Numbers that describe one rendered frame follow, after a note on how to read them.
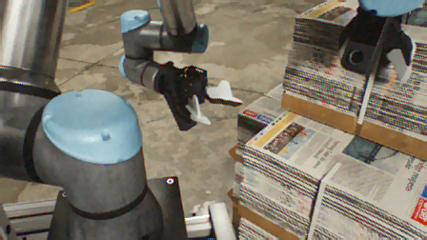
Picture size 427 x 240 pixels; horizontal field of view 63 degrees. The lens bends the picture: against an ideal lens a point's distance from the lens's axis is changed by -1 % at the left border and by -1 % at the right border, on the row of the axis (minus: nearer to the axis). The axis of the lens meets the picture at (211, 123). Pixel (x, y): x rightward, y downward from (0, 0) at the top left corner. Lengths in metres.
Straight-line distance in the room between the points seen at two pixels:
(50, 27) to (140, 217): 0.31
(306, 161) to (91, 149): 0.44
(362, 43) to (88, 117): 0.41
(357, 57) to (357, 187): 0.25
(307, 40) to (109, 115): 0.48
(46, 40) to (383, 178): 0.62
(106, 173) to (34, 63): 0.19
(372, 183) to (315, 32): 0.32
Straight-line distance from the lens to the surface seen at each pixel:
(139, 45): 0.91
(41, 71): 0.55
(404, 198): 0.71
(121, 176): 0.47
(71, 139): 0.43
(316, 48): 0.78
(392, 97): 0.76
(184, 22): 0.81
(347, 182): 0.70
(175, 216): 0.61
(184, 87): 0.80
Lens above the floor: 1.27
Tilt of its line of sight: 33 degrees down
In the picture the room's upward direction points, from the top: straight up
